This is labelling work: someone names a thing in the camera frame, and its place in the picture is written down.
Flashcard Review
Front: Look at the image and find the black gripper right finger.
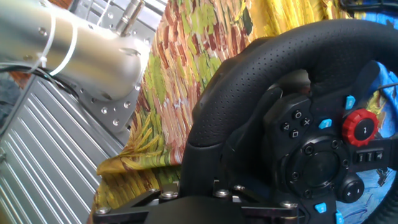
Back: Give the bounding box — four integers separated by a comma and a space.
213, 179, 300, 224

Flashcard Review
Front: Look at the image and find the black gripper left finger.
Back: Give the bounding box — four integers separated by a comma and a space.
92, 182, 180, 224

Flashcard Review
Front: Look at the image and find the black leather racing steering wheel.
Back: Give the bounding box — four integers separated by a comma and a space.
178, 18, 398, 224

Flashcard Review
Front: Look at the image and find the painted wheatfield print cloth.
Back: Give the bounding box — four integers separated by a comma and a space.
92, 0, 398, 224

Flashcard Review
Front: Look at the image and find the white zip tie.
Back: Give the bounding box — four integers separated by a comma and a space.
49, 24, 79, 77
28, 11, 57, 73

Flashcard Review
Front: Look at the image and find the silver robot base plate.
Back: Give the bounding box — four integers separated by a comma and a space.
67, 0, 169, 137

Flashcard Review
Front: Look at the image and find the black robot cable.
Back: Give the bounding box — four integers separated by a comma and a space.
0, 63, 79, 98

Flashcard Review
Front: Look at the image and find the thick grey robot cable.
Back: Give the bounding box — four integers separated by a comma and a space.
114, 0, 146, 37

